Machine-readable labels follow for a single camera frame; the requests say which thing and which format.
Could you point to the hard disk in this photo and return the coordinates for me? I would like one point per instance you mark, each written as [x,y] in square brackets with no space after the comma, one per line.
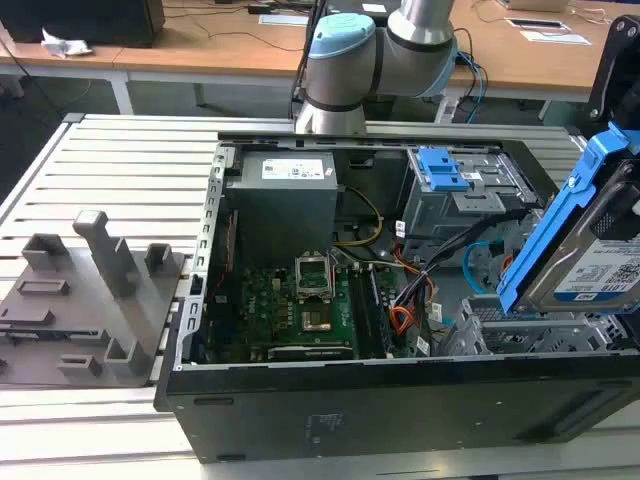
[600,270]

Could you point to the perforated metal disk bay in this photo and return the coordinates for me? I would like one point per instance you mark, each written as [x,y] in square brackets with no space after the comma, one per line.
[530,335]

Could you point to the black RAM slot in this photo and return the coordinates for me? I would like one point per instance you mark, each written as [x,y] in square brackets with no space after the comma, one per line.
[361,315]
[381,315]

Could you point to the blue plastic latch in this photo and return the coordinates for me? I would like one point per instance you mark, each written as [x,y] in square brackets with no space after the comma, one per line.
[442,170]

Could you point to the grey metal drive cage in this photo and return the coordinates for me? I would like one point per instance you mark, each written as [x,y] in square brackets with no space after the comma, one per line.
[440,215]

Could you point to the grey power supply unit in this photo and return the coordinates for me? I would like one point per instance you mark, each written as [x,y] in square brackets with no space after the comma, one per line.
[280,210]

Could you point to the CPU socket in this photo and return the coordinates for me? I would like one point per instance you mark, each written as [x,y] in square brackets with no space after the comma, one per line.
[316,321]

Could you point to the black PC case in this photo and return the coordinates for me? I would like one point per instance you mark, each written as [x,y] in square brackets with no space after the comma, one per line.
[400,415]

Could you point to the black graphics card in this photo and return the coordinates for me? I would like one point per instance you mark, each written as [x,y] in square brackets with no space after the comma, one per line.
[310,351]

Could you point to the green motherboard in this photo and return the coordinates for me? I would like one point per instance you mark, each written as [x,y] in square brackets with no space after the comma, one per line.
[265,300]

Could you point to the black box on desk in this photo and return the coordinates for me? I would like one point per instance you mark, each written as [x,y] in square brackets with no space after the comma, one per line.
[85,20]

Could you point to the crumpled white paper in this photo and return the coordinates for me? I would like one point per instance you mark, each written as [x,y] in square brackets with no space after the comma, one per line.
[62,45]

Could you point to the grey parts rack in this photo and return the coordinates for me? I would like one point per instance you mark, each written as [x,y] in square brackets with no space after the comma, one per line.
[90,320]

